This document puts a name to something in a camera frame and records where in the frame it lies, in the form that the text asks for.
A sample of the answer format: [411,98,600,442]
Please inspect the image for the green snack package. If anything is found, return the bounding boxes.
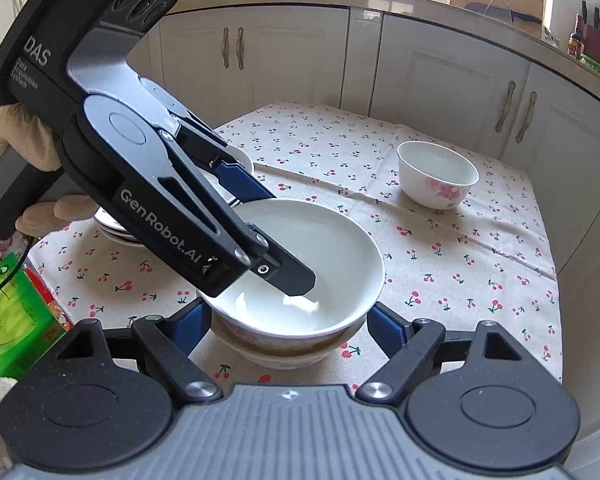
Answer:
[0,254,73,379]

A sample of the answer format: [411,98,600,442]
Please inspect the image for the dark soy sauce bottle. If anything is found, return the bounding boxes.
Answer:
[567,14,584,60]

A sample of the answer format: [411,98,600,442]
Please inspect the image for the pink-flower white bowl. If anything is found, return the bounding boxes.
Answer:
[396,141,480,210]

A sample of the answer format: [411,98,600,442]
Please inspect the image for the white plate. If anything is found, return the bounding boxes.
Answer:
[93,144,257,250]

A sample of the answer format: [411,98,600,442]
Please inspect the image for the gloved left hand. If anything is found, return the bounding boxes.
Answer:
[0,104,98,240]

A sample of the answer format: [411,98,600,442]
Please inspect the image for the white kitchen base cabinets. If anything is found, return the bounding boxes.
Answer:
[129,6,600,453]

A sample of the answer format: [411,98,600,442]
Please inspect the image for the white floral bowl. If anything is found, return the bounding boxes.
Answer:
[211,316,364,370]

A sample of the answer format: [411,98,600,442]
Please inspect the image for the cherry print tablecloth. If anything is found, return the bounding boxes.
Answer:
[30,103,562,377]

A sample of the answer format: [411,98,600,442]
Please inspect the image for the knife block with knives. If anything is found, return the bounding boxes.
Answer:
[574,0,600,63]

